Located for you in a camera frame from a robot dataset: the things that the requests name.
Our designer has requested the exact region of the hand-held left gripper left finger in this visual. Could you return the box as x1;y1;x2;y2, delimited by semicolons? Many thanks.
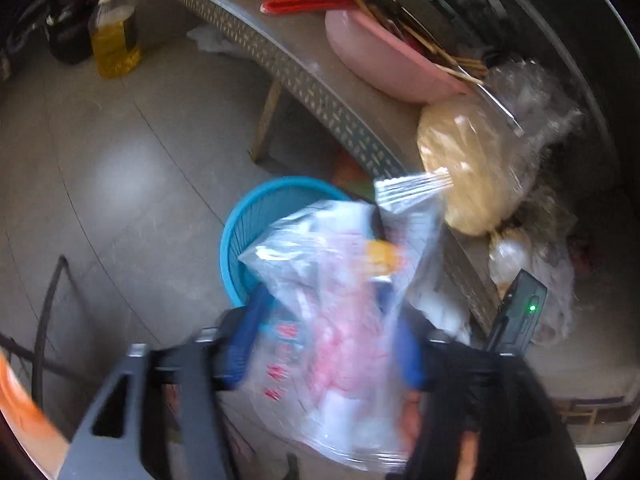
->
59;287;276;480

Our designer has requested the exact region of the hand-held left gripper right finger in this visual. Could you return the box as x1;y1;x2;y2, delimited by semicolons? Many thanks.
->
385;305;586;480

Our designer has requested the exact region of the clear red print plastic bag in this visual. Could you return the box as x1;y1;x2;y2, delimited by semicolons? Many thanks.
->
239;170;453;473

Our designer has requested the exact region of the blue mesh plastic basket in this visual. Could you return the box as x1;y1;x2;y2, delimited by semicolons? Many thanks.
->
220;176;361;308

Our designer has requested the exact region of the small white plastic bag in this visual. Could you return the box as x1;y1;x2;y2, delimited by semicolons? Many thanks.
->
487;227;533;301

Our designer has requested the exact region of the white paper bag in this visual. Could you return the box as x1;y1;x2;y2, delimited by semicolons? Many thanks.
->
415;285;471;341

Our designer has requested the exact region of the bag of yellow noodles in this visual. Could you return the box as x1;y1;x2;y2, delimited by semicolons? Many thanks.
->
416;95;541;237

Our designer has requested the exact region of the orange red woven bag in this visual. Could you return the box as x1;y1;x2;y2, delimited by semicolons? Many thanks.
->
332;152;376;191

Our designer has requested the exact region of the crumpled clear plastic bag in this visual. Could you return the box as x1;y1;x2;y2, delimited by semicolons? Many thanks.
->
482;60;583;161

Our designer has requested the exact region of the bundle of wooden chopsticks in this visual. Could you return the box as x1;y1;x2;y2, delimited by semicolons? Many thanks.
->
340;0;488;86

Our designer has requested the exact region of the pink plastic basin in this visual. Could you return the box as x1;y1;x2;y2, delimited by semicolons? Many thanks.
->
322;0;476;105

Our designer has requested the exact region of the crumpled white paper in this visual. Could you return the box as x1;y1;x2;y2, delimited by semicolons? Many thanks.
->
187;25;246;56

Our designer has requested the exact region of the perforated metal shelf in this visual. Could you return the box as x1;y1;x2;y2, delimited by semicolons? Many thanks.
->
150;0;636;346

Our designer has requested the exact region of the yellow cooking oil bottle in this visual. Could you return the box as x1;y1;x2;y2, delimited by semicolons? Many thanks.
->
89;0;142;80

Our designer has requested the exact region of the dark liquid bottle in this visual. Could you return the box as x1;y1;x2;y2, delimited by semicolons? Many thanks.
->
46;0;93;65

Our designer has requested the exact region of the black metal chair frame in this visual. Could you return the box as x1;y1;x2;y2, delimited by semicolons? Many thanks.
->
0;255;101;401

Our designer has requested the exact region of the red handled kitchen tool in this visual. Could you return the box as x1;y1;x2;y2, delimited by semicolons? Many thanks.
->
260;0;353;15

